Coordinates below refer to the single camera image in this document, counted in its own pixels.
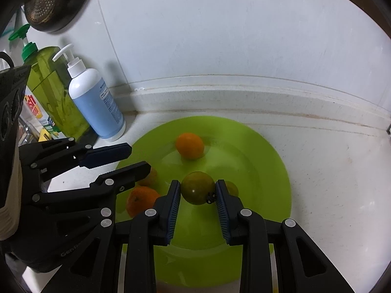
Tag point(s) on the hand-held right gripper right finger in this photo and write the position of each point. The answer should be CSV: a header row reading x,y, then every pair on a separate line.
x,y
223,210

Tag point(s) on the green dish soap bottle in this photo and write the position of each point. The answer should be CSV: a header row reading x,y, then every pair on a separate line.
x,y
49,67

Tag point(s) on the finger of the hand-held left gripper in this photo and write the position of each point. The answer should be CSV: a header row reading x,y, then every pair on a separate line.
x,y
104,156
131,172

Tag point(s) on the white blue pump bottle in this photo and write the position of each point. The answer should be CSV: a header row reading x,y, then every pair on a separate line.
x,y
94,103

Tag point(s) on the small orange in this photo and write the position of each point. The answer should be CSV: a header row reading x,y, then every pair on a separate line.
x,y
189,145
151,177
143,200

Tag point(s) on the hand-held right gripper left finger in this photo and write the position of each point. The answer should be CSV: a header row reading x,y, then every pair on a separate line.
x,y
172,210

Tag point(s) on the green plate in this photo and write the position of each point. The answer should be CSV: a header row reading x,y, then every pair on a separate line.
x,y
244,158

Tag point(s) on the green tomato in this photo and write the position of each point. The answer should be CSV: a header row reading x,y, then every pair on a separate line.
x,y
232,188
197,187

